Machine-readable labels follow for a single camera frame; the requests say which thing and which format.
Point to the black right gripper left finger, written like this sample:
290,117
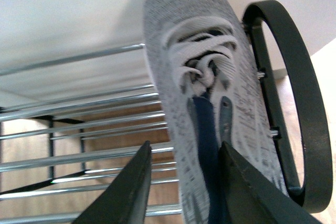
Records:
126,199

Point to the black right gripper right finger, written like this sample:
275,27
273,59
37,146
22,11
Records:
251,197

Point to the grey knit sneaker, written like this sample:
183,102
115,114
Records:
206,76

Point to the black metal shoe rack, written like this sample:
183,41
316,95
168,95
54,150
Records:
313,194

